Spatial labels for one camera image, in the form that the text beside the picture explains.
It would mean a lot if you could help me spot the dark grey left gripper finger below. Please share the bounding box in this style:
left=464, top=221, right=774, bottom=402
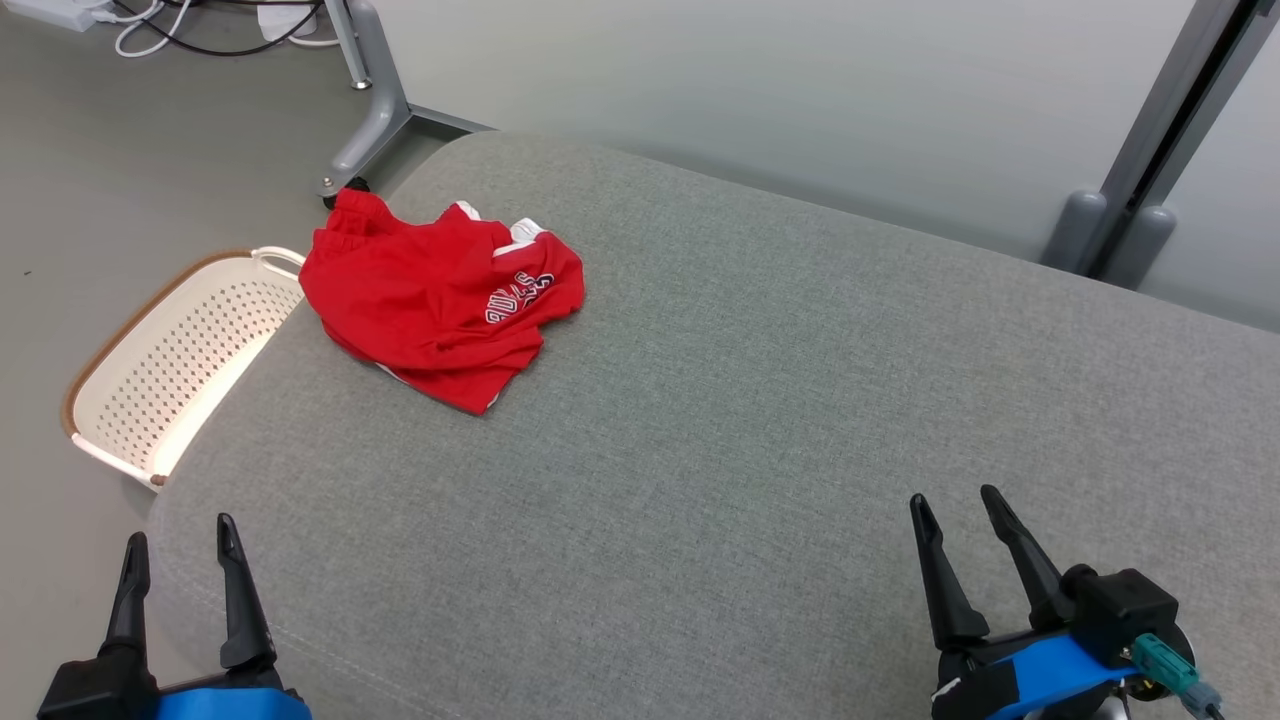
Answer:
left=216, top=512, right=279, bottom=672
left=99, top=531, right=157, bottom=683

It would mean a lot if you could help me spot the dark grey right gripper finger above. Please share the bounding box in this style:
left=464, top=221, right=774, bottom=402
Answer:
left=908, top=493, right=992, bottom=654
left=980, top=485, right=1077, bottom=634

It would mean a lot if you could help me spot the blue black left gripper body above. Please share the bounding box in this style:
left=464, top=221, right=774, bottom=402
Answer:
left=37, top=654, right=312, bottom=720

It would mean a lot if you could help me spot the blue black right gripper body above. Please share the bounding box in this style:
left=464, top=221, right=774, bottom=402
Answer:
left=930, top=629, right=1142, bottom=720

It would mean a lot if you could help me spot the red printed shirt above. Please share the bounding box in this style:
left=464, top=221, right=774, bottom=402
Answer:
left=298, top=187, right=587, bottom=417

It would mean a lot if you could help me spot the white perforated laundry basket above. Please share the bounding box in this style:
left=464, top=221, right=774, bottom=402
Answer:
left=61, top=246, right=307, bottom=494

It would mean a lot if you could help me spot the grey metal desk leg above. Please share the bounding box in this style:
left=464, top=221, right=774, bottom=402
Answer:
left=318, top=0, right=497, bottom=209

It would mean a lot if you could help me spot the white power adapter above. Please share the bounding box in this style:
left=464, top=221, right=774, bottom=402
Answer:
left=256, top=0, right=343, bottom=50

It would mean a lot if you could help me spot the white power strip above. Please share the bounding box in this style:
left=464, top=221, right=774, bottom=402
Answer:
left=0, top=0, right=117, bottom=34

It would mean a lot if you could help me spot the teal right camera cable connector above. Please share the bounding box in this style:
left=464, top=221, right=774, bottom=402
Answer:
left=1129, top=632, right=1227, bottom=720

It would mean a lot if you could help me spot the grey metal partition post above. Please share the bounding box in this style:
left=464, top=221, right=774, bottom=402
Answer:
left=1039, top=0, right=1280, bottom=292

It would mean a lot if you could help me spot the white floor cable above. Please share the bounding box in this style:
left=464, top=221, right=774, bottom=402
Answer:
left=113, top=0, right=203, bottom=59

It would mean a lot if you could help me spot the black floor cable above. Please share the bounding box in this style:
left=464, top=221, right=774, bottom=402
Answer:
left=108, top=0, right=323, bottom=58

